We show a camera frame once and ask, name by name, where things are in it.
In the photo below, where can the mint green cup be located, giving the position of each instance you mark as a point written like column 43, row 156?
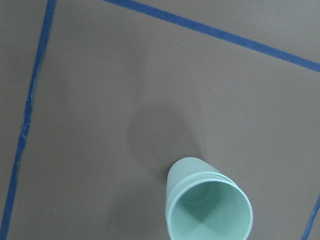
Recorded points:
column 189, row 167
column 208, row 207

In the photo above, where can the brown paper table cover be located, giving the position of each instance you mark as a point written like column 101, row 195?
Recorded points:
column 122, row 95

